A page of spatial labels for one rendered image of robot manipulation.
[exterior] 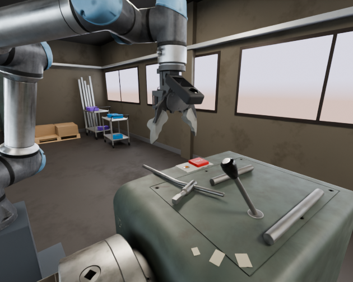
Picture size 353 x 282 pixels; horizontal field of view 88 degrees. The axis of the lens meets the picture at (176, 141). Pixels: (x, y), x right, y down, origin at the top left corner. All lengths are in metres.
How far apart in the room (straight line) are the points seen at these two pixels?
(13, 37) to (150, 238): 0.53
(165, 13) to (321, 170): 2.90
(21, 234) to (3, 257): 0.08
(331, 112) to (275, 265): 2.66
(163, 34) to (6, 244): 0.80
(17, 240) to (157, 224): 0.54
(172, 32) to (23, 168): 0.70
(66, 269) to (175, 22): 0.55
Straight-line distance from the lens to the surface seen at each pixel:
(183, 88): 0.44
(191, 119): 0.54
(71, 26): 0.48
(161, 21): 0.51
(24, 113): 0.81
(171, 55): 0.49
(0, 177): 0.85
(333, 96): 2.96
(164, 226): 0.45
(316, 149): 3.08
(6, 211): 0.88
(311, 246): 0.49
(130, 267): 0.41
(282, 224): 0.47
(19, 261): 0.92
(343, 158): 3.06
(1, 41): 0.61
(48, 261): 1.22
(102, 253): 0.45
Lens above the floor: 1.54
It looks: 16 degrees down
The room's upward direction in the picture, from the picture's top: straight up
